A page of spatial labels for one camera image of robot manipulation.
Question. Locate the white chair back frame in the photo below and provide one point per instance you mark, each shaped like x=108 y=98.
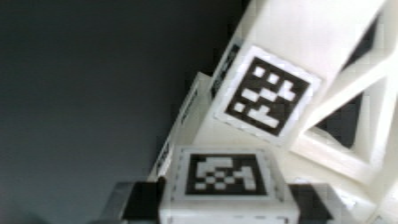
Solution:
x=302 y=98

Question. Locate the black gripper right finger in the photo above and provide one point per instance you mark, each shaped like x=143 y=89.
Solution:
x=323 y=209

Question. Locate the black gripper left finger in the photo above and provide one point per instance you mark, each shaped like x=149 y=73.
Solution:
x=135 y=203

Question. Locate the small tagged white cube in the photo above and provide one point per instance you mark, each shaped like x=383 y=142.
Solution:
x=227 y=188

